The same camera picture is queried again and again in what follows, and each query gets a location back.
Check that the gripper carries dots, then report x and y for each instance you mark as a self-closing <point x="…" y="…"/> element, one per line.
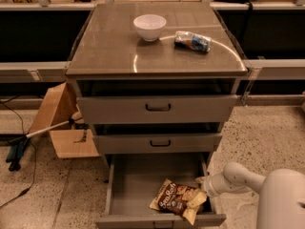
<point x="208" y="185"/>

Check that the brown chip bag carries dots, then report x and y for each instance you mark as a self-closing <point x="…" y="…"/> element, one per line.
<point x="173" y="198"/>

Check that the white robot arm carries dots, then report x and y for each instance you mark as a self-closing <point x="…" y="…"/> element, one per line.
<point x="281" y="203"/>

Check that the grey middle drawer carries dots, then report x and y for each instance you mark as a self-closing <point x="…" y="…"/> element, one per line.
<point x="150" y="144"/>

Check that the grey drawer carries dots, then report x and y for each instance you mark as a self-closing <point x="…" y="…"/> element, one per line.
<point x="156" y="109"/>
<point x="135" y="181"/>
<point x="150" y="144"/>

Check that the grey bottom drawer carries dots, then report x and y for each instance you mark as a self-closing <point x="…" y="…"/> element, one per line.
<point x="135" y="181"/>

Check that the grey top drawer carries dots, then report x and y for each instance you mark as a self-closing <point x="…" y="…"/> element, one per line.
<point x="156" y="109"/>

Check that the grey drawer cabinet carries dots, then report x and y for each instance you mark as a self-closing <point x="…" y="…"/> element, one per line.
<point x="113" y="60"/>

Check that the cardboard box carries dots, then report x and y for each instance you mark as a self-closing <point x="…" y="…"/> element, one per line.
<point x="55" y="111"/>

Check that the white bowl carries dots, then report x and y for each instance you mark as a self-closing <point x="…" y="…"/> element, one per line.
<point x="149" y="26"/>

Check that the reacher grabber tool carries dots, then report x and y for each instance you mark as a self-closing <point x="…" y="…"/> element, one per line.
<point x="20" y="144"/>

